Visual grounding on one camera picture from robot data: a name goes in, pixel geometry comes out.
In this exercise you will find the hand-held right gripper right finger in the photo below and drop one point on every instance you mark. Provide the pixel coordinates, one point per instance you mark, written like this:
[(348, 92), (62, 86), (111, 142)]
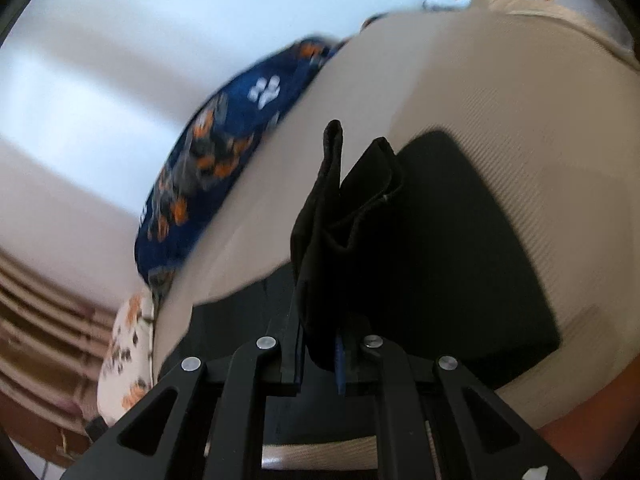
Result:
[(341, 365)]

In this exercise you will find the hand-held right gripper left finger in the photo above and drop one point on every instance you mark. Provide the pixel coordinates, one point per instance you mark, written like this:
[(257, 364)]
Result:
[(292, 360)]

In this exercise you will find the black pants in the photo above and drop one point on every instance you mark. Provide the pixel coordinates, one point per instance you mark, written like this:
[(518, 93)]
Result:
[(450, 240)]

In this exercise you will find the white floral pillow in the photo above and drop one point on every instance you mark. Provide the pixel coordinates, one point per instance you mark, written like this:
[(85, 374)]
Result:
[(125, 350)]

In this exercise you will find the blue dog print blanket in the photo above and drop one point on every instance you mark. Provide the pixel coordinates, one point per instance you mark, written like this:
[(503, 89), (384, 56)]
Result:
[(225, 125)]

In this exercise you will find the beige woven bed mat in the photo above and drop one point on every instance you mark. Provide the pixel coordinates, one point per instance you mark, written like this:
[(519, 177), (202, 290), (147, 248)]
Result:
[(450, 75)]

